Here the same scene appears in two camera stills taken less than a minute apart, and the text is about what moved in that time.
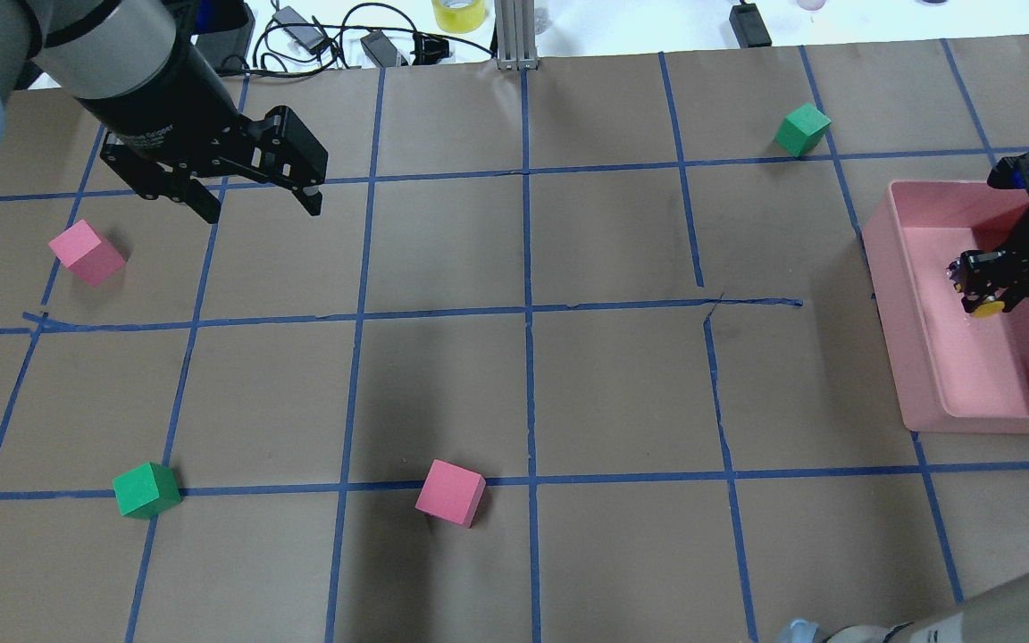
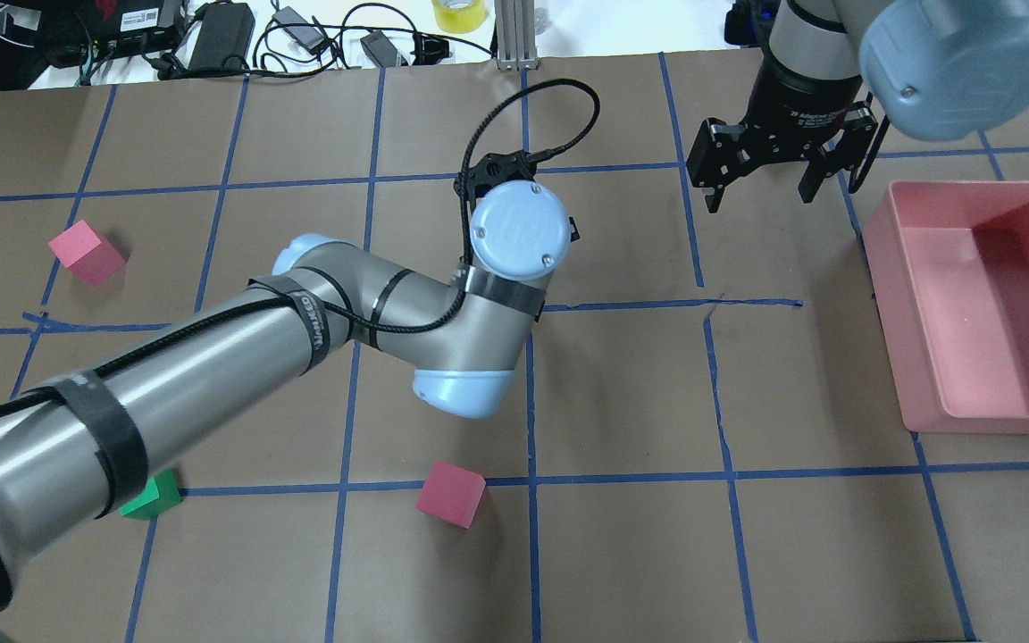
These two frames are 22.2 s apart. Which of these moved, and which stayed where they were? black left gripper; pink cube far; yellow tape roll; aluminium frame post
Moved: black left gripper
Stayed: yellow tape roll; pink cube far; aluminium frame post
